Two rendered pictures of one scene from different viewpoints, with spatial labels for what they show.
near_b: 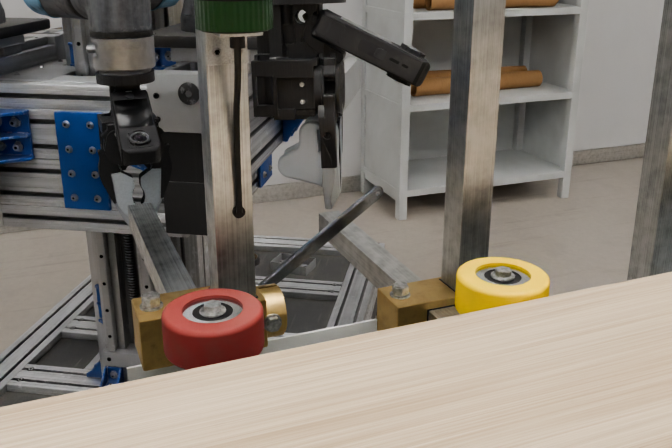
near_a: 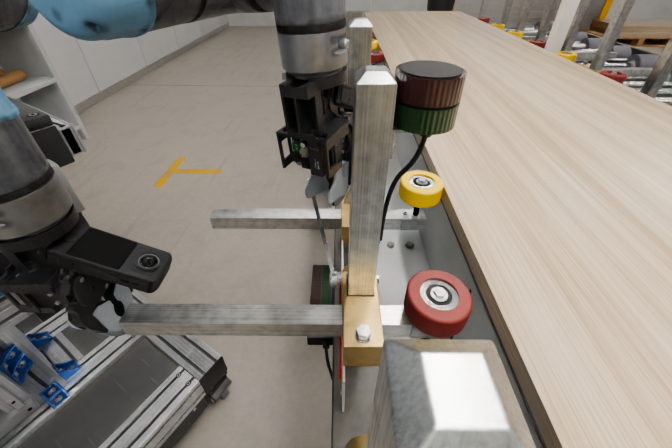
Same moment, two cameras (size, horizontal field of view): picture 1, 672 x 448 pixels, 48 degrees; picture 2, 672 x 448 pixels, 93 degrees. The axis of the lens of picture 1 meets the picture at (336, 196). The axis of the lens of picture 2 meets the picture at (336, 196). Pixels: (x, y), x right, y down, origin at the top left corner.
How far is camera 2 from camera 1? 68 cm
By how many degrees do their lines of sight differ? 61
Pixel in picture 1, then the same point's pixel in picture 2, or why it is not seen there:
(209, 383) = (522, 314)
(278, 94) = (333, 155)
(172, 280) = (308, 316)
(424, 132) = not seen: outside the picture
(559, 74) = (34, 68)
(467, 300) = (429, 200)
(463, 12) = (359, 58)
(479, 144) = not seen: hidden behind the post
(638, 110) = (83, 77)
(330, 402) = (537, 270)
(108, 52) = (30, 211)
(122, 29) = (35, 176)
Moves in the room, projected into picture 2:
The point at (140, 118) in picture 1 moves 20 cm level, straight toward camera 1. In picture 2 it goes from (118, 247) to (290, 266)
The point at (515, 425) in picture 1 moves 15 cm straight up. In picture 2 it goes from (548, 223) to (593, 139)
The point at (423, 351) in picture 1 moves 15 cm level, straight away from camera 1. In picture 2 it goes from (488, 227) to (398, 199)
